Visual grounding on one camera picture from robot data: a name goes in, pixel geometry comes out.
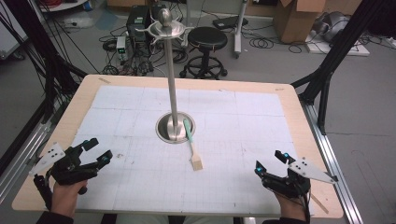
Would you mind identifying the white floor board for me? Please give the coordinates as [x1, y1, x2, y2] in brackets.
[304, 30, 372, 58]

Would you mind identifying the black round stool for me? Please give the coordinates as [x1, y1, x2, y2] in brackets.
[178, 26, 229, 80]

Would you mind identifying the grey rounded machine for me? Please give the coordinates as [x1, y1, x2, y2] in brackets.
[313, 11, 352, 44]

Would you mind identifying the white grid mat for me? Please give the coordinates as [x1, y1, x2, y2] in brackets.
[72, 85, 313, 218]

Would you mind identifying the black computer tower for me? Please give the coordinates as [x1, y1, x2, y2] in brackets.
[125, 5, 152, 45]

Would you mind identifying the steel utensil stand with hooks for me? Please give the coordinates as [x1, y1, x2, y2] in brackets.
[134, 7, 196, 145]

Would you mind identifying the white round table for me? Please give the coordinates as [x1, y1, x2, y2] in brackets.
[37, 0, 89, 13]

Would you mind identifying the thin wooden stick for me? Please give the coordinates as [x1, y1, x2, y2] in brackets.
[310, 193, 330, 216]

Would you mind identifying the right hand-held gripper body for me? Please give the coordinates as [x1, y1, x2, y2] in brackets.
[261, 157, 339, 200]

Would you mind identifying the green-handled wooden spatula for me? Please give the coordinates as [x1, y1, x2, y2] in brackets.
[182, 118, 205, 172]

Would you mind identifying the person's right hand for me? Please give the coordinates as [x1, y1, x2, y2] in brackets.
[274, 189, 308, 222]

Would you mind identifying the bundle of black floor cables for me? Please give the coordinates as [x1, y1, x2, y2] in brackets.
[98, 26, 190, 77]

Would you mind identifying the black metal frame post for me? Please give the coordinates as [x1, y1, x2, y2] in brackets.
[290, 0, 390, 136]
[0, 0, 89, 175]

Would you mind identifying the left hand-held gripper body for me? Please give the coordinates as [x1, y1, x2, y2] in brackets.
[28, 142, 101, 188]

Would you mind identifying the white cabinet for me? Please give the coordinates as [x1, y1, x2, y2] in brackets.
[0, 0, 30, 61]

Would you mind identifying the white stand leg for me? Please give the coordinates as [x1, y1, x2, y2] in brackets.
[233, 0, 249, 60]

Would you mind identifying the aluminium rail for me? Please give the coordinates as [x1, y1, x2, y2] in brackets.
[0, 119, 54, 204]
[300, 100, 364, 224]

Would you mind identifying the person's left hand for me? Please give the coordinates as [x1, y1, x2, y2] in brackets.
[49, 179, 89, 219]

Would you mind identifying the flat black device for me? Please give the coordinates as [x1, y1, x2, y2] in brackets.
[212, 15, 249, 31]

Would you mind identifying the brown cardboard box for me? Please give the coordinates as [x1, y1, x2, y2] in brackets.
[273, 0, 329, 45]

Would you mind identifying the small grey power supply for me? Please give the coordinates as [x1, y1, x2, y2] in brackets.
[115, 35, 128, 62]

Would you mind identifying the coiled black floor cable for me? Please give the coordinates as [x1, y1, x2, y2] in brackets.
[247, 31, 276, 50]

